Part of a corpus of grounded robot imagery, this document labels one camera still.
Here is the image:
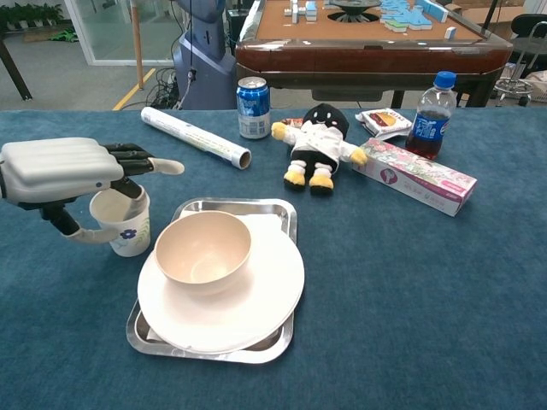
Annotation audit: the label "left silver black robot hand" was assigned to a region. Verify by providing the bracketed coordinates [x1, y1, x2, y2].
[0, 136, 185, 245]

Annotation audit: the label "flower print paper cup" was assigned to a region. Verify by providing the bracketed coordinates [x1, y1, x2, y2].
[88, 185, 152, 258]

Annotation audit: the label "dark table leg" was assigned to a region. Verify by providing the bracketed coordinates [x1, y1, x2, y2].
[0, 37, 34, 102]

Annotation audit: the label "white framed glass partition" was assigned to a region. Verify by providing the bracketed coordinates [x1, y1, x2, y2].
[63, 0, 183, 67]

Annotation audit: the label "white cling film roll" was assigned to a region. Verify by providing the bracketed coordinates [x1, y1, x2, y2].
[140, 106, 252, 171]

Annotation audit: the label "wooden pole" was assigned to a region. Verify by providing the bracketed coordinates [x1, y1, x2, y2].
[129, 0, 145, 91]

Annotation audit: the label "green potted plants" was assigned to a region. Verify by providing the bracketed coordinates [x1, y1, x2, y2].
[0, 2, 65, 32]

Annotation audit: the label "beige bowl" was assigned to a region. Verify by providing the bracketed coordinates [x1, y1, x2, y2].
[154, 210, 252, 297]

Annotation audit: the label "blue grey machine stand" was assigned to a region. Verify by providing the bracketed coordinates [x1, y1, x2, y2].
[172, 0, 238, 110]

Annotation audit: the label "blue drink can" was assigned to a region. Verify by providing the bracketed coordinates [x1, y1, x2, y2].
[236, 76, 272, 140]

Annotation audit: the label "white round plate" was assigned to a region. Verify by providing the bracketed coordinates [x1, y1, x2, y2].
[137, 237, 306, 354]

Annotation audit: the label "black white plush doll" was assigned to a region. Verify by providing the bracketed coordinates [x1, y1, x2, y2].
[270, 102, 369, 196]

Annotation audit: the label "stainless steel tray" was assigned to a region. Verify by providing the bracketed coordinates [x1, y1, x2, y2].
[126, 196, 299, 366]

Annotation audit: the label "blue mahjong tile cluster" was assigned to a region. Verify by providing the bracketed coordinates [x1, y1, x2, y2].
[284, 0, 320, 22]

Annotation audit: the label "brown mahjong table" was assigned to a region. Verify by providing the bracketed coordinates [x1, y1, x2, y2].
[234, 0, 514, 108]

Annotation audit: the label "burger print snack packet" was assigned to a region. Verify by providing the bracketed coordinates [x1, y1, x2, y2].
[355, 108, 414, 141]

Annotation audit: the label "blue felt table cloth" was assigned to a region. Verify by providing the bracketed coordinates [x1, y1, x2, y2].
[0, 108, 547, 410]

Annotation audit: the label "floral cling wrap box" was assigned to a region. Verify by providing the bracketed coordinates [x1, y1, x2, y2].
[351, 138, 479, 218]

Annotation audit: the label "blue cap cola bottle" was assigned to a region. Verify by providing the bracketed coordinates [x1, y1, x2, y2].
[404, 70, 458, 161]

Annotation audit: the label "blue mahjong tile pile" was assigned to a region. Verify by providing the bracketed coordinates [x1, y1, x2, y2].
[379, 0, 450, 33]

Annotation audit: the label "chrome stool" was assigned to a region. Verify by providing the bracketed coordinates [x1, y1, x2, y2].
[494, 20, 547, 108]

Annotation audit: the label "black office chair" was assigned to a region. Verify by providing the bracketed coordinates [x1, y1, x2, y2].
[510, 14, 547, 44]

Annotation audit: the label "black floor cable bundle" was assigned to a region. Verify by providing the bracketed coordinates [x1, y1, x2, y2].
[147, 66, 181, 110]

